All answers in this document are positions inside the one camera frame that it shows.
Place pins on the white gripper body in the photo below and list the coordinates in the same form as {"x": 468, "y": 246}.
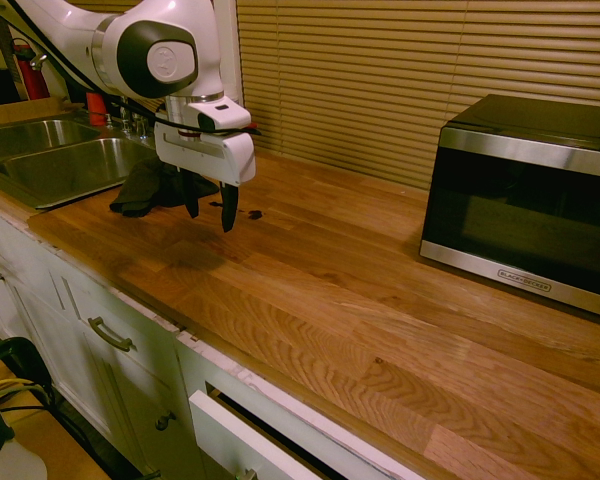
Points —
{"x": 205, "y": 155}

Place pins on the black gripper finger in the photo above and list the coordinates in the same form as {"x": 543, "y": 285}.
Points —
{"x": 191, "y": 195}
{"x": 229, "y": 207}

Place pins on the dark green cloth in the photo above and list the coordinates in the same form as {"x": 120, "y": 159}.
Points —
{"x": 140, "y": 190}

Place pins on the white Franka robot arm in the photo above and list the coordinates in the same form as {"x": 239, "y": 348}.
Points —
{"x": 145, "y": 50}

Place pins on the small red object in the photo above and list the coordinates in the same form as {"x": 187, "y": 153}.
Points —
{"x": 219, "y": 116}

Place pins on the chrome sink faucet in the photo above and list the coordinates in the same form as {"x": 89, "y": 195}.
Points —
{"x": 126, "y": 117}

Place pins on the red plastic cup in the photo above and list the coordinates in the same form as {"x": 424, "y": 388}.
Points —
{"x": 95, "y": 107}

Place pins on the stainless steel sink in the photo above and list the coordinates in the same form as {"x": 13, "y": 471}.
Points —
{"x": 65, "y": 160}

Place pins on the white base cabinets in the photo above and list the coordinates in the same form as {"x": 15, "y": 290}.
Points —
{"x": 95, "y": 300}

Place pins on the red fire extinguisher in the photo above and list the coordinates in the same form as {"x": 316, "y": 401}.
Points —
{"x": 32, "y": 75}

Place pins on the tan slatted window blind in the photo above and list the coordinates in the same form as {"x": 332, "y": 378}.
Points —
{"x": 405, "y": 75}

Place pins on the white open drawer front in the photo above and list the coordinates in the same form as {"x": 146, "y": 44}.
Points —
{"x": 230, "y": 435}

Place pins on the black steel microwave oven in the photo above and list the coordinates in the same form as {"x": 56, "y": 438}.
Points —
{"x": 520, "y": 210}

